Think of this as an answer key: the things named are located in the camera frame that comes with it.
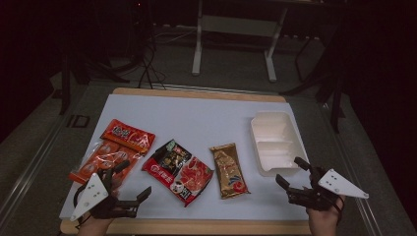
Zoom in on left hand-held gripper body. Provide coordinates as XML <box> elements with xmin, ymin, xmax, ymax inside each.
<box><xmin>69</xmin><ymin>168</ymin><xmax>139</xmax><ymax>221</ymax></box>

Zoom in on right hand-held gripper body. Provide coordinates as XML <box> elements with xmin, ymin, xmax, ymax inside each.
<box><xmin>287</xmin><ymin>166</ymin><xmax>370</xmax><ymax>212</ymax></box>

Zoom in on orange clear snack packet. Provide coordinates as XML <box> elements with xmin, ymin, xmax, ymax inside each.
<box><xmin>68</xmin><ymin>118</ymin><xmax>156</xmax><ymax>193</ymax></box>

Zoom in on white compartment tray container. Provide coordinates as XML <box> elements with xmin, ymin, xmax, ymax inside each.
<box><xmin>250</xmin><ymin>110</ymin><xmax>309</xmax><ymax>178</ymax></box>

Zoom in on red and black food packet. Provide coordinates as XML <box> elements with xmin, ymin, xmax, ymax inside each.
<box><xmin>141</xmin><ymin>139</ymin><xmax>214</xmax><ymax>208</ymax></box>

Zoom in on gold foil packet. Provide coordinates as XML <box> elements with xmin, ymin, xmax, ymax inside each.
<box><xmin>209</xmin><ymin>143</ymin><xmax>252</xmax><ymax>201</ymax></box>

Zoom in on person's left hand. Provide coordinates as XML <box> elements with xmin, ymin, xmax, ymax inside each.
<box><xmin>77</xmin><ymin>212</ymin><xmax>114</xmax><ymax>236</ymax></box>

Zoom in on person's right hand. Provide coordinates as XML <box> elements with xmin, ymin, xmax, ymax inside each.
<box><xmin>306</xmin><ymin>196</ymin><xmax>346</xmax><ymax>236</ymax></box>

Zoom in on black tripod stand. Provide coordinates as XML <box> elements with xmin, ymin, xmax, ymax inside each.
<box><xmin>279</xmin><ymin>29</ymin><xmax>347</xmax><ymax>134</ymax></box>

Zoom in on white table mat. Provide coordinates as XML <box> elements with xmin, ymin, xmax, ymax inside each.
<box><xmin>59</xmin><ymin>93</ymin><xmax>311</xmax><ymax>221</ymax></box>

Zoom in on black metal stand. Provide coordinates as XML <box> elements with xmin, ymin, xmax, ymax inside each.
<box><xmin>58</xmin><ymin>45</ymin><xmax>73</xmax><ymax>116</ymax></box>

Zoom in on left hand-held gripper cable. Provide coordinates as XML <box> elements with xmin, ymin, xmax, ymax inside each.
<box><xmin>72</xmin><ymin>185</ymin><xmax>87</xmax><ymax>230</ymax></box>

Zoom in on metal floor rail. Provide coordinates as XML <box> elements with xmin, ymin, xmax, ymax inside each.
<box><xmin>319</xmin><ymin>102</ymin><xmax>385</xmax><ymax>236</ymax></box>
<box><xmin>0</xmin><ymin>112</ymin><xmax>68</xmax><ymax>227</ymax></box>

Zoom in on black rectangular floor frame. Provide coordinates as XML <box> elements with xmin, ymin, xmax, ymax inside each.
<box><xmin>66</xmin><ymin>114</ymin><xmax>90</xmax><ymax>129</ymax></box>

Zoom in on black floor cables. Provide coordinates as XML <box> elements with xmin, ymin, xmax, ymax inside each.
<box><xmin>136</xmin><ymin>29</ymin><xmax>166</xmax><ymax>90</ymax></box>

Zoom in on white metal desk frame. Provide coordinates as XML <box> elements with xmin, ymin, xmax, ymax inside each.
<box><xmin>191</xmin><ymin>0</ymin><xmax>289</xmax><ymax>83</ymax></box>

